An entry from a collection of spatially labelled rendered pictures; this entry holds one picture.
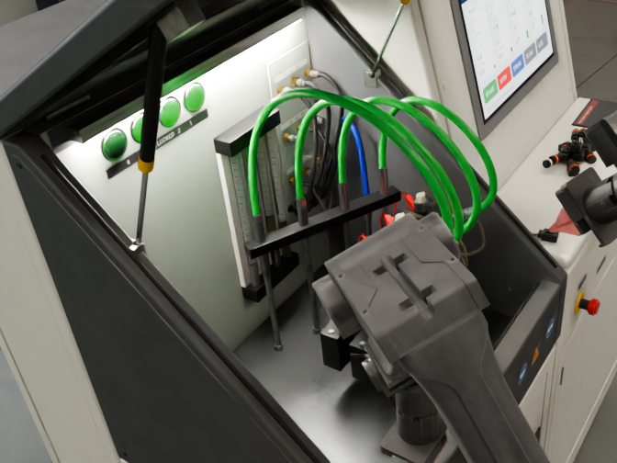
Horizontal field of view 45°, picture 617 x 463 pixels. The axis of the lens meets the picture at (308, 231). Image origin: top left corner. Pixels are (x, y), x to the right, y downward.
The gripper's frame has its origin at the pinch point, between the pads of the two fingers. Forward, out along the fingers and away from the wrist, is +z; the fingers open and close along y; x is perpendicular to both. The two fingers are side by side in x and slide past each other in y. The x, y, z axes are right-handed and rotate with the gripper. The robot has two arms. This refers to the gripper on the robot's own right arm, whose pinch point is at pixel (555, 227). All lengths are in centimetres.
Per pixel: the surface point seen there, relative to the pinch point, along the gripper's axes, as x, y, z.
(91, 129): 49, 47, 15
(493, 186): -8.0, 10.2, 14.7
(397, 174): -9.5, 22.7, 37.5
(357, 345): 21.9, -0.6, 32.2
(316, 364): 21, -1, 53
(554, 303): -14.9, -14.4, 25.8
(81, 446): 63, 10, 75
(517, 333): -1.7, -14.0, 23.3
